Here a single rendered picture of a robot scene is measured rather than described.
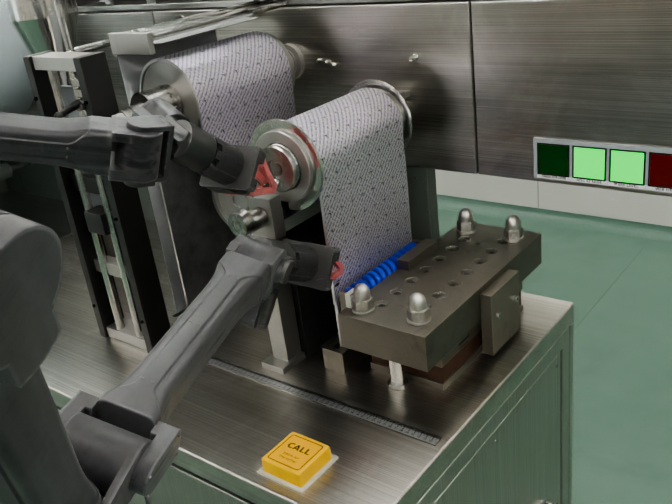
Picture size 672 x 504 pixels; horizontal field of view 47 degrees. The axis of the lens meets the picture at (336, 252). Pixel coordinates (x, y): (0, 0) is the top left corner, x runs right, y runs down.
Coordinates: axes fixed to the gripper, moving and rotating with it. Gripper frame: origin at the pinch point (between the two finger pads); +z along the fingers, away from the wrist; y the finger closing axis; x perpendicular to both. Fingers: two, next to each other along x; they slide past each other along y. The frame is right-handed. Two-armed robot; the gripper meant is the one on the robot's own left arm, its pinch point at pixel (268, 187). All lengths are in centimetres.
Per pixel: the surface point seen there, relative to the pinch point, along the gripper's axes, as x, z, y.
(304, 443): -35.3, 5.7, 14.3
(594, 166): 17, 32, 37
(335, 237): -4.2, 11.4, 6.1
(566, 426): -24, 67, 30
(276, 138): 7.2, -1.7, 0.5
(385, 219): 2.6, 23.8, 6.2
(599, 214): 79, 282, -48
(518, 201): 82, 281, -90
